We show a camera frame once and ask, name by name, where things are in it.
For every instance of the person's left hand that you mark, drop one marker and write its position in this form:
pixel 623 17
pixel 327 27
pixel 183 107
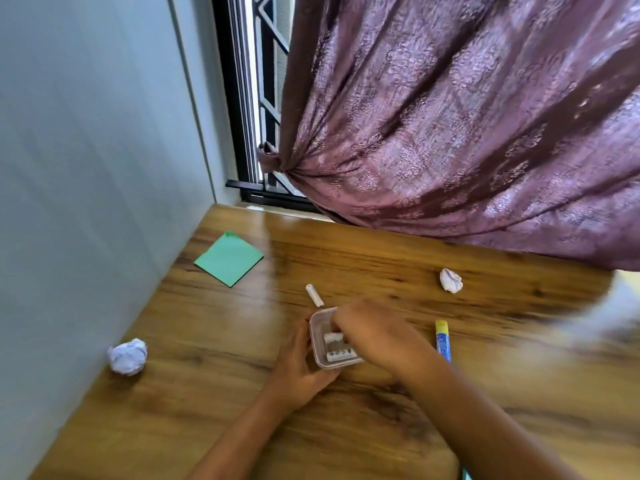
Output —
pixel 295 374

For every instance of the person's right hand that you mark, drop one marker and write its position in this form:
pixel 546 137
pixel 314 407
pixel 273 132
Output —
pixel 382 337

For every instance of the clear plastic container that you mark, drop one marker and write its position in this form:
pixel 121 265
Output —
pixel 319 354

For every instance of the blue glue stick yellow cap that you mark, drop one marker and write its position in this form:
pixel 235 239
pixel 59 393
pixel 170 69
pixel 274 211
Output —
pixel 442 339

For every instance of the white eraser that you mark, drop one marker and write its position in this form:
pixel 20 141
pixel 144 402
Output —
pixel 315 295

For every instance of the white paper ball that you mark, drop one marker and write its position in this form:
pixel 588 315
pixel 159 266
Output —
pixel 128 357
pixel 451 280

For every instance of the green sticky note pad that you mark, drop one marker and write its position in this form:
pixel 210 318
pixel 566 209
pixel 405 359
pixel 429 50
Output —
pixel 229 259

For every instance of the person's right forearm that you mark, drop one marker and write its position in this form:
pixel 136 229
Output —
pixel 490 429

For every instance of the person's left forearm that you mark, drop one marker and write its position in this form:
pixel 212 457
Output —
pixel 240 444

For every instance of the purple patterned curtain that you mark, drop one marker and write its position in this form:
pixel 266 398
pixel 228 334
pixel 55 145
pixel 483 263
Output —
pixel 450 119

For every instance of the black window frame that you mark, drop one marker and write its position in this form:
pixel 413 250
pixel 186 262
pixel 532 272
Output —
pixel 235 94

